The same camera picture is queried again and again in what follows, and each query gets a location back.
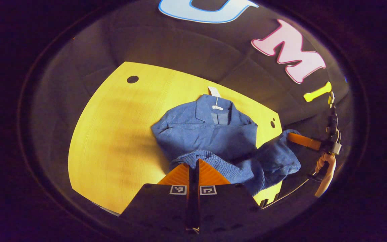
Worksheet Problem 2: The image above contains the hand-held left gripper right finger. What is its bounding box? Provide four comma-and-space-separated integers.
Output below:
194, 159, 263, 232

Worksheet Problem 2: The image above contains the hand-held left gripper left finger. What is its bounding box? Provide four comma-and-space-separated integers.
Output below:
120, 164, 194, 232

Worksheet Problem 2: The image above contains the blue button-up jacket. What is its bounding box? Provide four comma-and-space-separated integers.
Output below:
151, 86, 301, 196

